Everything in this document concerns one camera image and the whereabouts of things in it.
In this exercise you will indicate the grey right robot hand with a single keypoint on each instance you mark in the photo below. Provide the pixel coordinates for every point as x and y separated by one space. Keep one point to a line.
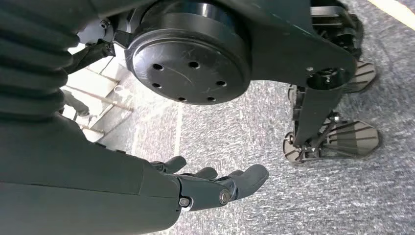
81 194

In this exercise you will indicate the black right robot foot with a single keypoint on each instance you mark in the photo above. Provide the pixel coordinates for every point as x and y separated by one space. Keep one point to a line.
353 139

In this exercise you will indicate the black robot foot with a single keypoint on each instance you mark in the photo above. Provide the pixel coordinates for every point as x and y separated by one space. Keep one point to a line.
353 139
364 74

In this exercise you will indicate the black left robot leg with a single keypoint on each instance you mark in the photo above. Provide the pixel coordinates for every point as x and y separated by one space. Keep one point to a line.
330 19

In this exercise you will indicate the black left robot foot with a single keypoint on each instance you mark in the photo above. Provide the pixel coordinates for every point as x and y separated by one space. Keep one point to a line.
364 74

